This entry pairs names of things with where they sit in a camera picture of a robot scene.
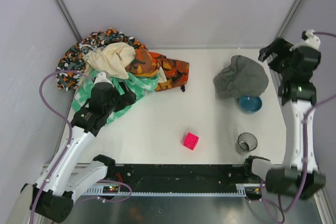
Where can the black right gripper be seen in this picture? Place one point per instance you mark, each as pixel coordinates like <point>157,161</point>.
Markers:
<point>280,54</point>

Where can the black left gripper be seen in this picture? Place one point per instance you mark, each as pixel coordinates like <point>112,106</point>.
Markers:
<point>122,96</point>

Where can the cream white cloth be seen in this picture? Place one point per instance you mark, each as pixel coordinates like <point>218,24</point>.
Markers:
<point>113,59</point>

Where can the orange grey camouflage cloth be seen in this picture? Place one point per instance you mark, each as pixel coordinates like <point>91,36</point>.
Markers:
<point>73,59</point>

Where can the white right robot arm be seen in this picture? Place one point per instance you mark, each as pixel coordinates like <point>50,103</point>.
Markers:
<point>298,175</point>

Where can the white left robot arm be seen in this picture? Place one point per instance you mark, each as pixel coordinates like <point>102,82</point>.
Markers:
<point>56,191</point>

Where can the red orange camouflage cloth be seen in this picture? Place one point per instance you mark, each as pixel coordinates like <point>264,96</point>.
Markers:
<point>172,73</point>

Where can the blue ceramic bowl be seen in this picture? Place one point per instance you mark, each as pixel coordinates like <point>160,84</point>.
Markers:
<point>249,104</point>

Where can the pink cube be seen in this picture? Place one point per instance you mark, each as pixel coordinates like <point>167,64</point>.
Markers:
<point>190,141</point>

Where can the clear glass cup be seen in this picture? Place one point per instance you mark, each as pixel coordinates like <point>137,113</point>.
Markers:
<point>246,142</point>

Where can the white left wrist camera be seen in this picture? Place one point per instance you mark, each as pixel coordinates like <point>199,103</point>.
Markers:
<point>103,78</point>

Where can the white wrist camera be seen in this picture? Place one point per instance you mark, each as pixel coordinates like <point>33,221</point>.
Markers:
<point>103,78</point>
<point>309,40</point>

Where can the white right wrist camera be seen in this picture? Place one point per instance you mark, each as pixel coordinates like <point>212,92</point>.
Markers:
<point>309,40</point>

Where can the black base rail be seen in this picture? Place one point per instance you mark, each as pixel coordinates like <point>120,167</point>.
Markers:
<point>152,174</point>

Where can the grey slotted cable duct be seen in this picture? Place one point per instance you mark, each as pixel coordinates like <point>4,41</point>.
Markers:
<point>205,189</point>

